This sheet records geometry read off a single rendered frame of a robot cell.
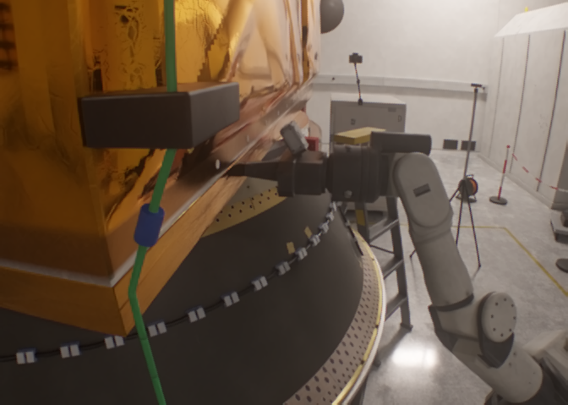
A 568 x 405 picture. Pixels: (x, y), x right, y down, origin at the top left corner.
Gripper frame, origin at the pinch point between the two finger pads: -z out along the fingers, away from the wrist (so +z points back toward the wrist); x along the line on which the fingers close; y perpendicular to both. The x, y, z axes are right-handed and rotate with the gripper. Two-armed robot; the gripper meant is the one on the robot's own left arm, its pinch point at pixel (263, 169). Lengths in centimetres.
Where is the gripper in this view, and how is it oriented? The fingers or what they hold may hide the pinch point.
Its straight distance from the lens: 57.6
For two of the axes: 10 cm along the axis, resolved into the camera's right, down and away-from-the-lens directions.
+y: 0.0, -9.4, -3.5
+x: 1.5, -3.4, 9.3
